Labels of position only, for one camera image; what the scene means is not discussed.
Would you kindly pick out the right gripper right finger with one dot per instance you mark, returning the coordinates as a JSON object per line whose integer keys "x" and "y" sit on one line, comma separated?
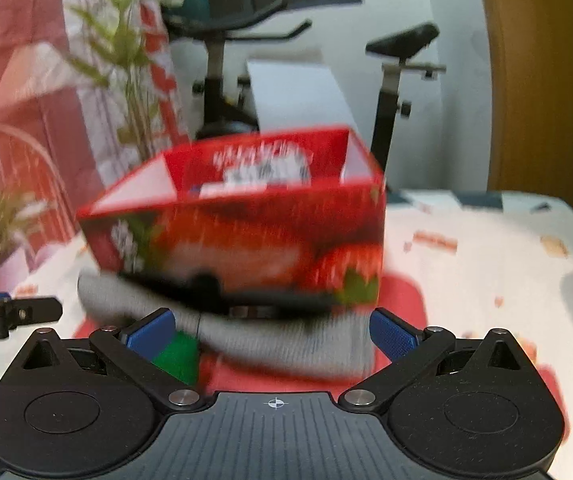
{"x": 413, "y": 354}

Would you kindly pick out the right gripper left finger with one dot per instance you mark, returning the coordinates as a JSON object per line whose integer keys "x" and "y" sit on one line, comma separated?
{"x": 130, "y": 353}

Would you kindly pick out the green tassel pouch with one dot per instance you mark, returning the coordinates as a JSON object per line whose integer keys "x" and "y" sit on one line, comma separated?
{"x": 180, "y": 359}

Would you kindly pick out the red strawberry cardboard box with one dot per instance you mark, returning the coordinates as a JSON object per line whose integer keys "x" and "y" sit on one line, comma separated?
{"x": 289, "y": 210}

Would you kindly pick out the black flat sole piece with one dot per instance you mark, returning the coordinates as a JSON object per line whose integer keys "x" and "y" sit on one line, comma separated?
{"x": 204, "y": 293}

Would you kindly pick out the white patterned table cloth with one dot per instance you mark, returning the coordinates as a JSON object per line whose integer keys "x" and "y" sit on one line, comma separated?
{"x": 512, "y": 268}

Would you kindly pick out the pink printed backdrop cloth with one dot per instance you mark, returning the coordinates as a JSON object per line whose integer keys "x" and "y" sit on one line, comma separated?
{"x": 87, "y": 93}

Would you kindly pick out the black exercise bike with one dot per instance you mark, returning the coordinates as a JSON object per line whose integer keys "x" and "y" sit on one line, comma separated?
{"x": 220, "y": 117}

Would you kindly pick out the white leaning board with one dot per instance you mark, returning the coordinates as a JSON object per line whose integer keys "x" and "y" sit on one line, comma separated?
{"x": 297, "y": 95}

